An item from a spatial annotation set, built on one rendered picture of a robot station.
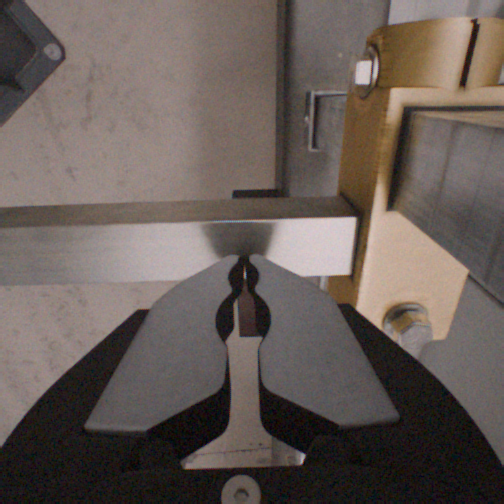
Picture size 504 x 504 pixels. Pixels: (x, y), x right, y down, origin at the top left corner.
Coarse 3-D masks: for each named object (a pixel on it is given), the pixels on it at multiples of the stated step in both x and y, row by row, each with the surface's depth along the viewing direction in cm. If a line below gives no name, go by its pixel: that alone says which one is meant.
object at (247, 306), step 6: (246, 288) 34; (240, 294) 34; (246, 294) 34; (240, 300) 35; (246, 300) 35; (252, 300) 35; (240, 306) 35; (246, 306) 35; (252, 306) 35; (240, 312) 35; (246, 312) 35; (252, 312) 35; (240, 318) 36; (246, 318) 36; (252, 318) 36; (240, 324) 36; (246, 324) 36; (252, 324) 36; (246, 330) 37; (252, 330) 37
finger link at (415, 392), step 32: (352, 320) 9; (384, 352) 8; (384, 384) 7; (416, 384) 7; (416, 416) 6; (448, 416) 6; (352, 448) 6; (384, 448) 6; (416, 448) 6; (448, 448) 6; (480, 448) 6; (416, 480) 5; (448, 480) 5; (480, 480) 5
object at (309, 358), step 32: (256, 256) 12; (256, 288) 10; (288, 288) 10; (320, 288) 10; (256, 320) 11; (288, 320) 9; (320, 320) 9; (288, 352) 8; (320, 352) 8; (352, 352) 8; (288, 384) 7; (320, 384) 7; (352, 384) 7; (288, 416) 7; (320, 416) 6; (352, 416) 6; (384, 416) 6
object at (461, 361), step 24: (480, 288) 38; (456, 312) 42; (480, 312) 37; (456, 336) 42; (480, 336) 37; (432, 360) 48; (456, 360) 42; (480, 360) 38; (456, 384) 42; (480, 384) 38; (480, 408) 38
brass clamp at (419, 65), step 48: (384, 48) 11; (432, 48) 10; (480, 48) 10; (384, 96) 11; (432, 96) 11; (480, 96) 11; (384, 144) 11; (384, 192) 12; (384, 240) 13; (336, 288) 18; (384, 288) 14; (432, 288) 14
